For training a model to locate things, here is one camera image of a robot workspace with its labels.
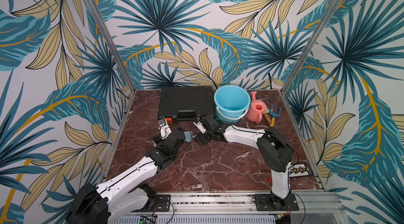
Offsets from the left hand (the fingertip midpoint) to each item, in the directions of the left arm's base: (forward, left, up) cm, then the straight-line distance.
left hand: (171, 131), depth 82 cm
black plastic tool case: (+25, -5, -8) cm, 27 cm away
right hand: (+5, -16, -11) cm, 20 cm away
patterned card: (-14, -68, -13) cm, 70 cm away
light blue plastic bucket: (+30, -37, -12) cm, 49 cm away
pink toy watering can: (+19, -50, -3) cm, 53 cm away
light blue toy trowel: (+5, -8, -16) cm, 18 cm away
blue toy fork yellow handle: (+22, -65, -14) cm, 70 cm away
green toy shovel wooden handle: (+20, -59, -12) cm, 63 cm away
